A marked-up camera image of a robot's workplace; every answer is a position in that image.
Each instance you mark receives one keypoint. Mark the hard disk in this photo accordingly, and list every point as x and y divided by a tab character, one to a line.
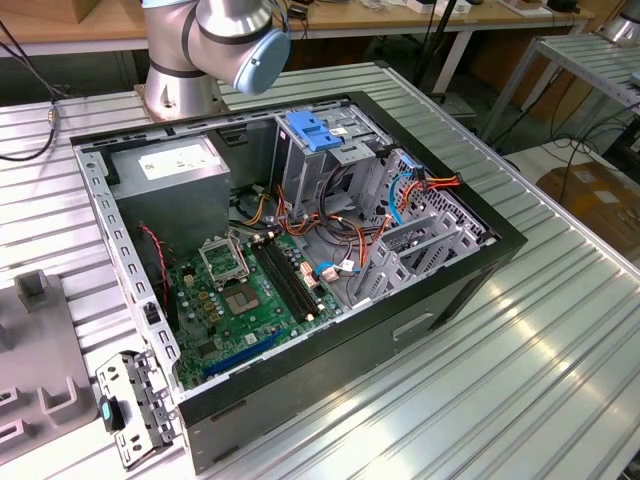
312	132

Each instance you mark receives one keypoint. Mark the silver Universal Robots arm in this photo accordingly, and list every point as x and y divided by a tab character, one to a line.
225	25

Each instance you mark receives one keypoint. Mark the grey metal disk bay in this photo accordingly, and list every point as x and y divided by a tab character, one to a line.
395	260

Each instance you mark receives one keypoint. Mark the black RAM slot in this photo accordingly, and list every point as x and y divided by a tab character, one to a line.
289	276
276	282
282	280
295	273

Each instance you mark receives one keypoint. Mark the grey metal drive cage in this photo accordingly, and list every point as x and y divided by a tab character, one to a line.
310	170

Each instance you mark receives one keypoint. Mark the green motherboard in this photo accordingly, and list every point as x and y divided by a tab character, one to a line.
265	330

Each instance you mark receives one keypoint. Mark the black PC case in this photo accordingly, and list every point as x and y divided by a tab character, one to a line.
350	360

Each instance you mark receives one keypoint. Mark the blue expansion slot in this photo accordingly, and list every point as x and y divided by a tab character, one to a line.
243	352

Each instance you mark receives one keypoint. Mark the grey Dell power supply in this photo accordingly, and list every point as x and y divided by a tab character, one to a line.
170	200

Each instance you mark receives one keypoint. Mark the black square chipset chip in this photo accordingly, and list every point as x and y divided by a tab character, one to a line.
209	350

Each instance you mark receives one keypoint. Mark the black stand pole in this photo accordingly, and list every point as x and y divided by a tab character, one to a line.
437	45

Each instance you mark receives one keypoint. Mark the grey expansion card retainer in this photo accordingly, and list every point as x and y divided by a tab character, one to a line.
140	380

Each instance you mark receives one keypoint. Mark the wooden desk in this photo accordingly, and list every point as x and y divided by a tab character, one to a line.
450	22

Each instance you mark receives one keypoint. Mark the flat brown cardboard box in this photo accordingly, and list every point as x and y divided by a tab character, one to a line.
590	200

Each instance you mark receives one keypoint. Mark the grey parts rack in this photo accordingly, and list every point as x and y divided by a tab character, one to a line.
45	340

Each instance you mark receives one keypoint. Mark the metal slat table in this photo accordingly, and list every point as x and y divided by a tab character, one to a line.
575	52

